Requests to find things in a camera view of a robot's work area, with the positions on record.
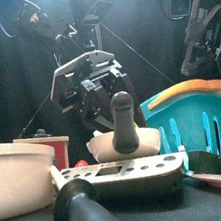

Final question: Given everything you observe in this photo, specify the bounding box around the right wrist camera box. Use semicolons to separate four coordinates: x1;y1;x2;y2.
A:
166;0;197;20

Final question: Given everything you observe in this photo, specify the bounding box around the grey vertical frame pole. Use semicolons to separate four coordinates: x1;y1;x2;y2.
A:
94;22;104;53

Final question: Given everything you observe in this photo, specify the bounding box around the grey toy control panel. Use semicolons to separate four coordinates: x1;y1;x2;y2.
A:
58;149;191;210

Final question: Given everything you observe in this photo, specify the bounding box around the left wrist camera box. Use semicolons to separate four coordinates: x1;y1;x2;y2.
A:
69;0;119;29

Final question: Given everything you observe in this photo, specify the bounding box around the teal plastic basket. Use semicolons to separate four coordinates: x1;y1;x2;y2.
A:
137;84;221;179

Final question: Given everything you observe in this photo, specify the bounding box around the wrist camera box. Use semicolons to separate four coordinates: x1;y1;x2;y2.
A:
69;0;119;29
166;0;197;20

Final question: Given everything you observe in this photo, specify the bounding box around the red wooden box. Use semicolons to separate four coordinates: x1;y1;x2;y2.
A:
12;130;75;179

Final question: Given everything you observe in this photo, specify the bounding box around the orange basket handle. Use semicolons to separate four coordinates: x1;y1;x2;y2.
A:
144;75;221;115

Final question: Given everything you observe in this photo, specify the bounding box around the black knob on box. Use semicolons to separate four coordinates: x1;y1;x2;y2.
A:
33;127;53;140

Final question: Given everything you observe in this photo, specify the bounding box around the small red toy piece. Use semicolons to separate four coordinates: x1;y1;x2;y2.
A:
74;158;91;169

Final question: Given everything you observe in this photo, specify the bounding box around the cream white pot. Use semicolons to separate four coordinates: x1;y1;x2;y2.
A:
0;134;66;221

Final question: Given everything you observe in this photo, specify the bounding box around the black upright pan handle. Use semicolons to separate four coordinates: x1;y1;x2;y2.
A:
104;89;142;157

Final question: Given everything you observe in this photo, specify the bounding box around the black-handled white utensil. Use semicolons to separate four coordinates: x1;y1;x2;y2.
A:
45;155;129;221

